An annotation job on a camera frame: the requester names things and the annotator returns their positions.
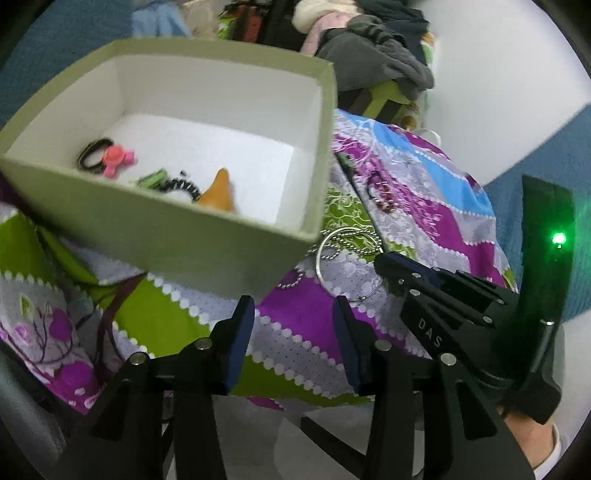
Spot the orange gourd pendant black bracelet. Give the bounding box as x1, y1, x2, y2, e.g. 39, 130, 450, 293
161, 168, 236, 213

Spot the cream fluffy garment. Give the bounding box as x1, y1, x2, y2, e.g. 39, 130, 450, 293
291, 0, 363, 56

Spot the green plastic stool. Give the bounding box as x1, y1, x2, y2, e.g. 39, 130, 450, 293
338, 81, 411, 124

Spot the blue quilted cushion right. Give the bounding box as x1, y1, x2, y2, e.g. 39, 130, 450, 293
485, 106, 590, 322

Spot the colourful striped floral cloth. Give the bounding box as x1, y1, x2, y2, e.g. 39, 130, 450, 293
1, 112, 516, 414

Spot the red bead bracelet black cord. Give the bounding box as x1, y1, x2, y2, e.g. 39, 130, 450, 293
366, 170, 399, 213

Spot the blue quilted cushion left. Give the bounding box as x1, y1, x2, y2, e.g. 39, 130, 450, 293
1, 1, 132, 124

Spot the light blue bedding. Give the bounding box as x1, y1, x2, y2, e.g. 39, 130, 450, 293
131, 0, 192, 38

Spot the pink flower hair tie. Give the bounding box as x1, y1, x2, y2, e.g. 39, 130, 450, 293
77, 138, 136, 180

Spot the dark blue garment pile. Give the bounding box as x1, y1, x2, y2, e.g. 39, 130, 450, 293
356, 0, 429, 65

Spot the black hair stick green flower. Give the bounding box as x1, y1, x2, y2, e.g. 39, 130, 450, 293
335, 153, 356, 181

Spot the grey fleece garment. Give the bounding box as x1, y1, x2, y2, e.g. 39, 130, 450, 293
315, 15, 435, 100

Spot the silver ring ball chain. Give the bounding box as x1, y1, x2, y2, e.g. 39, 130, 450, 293
276, 224, 394, 304

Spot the blue quilted cushion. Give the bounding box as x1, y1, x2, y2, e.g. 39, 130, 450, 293
485, 106, 590, 322
1, 1, 132, 124

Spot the green cardboard box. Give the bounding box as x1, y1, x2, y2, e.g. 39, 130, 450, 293
1, 38, 335, 299

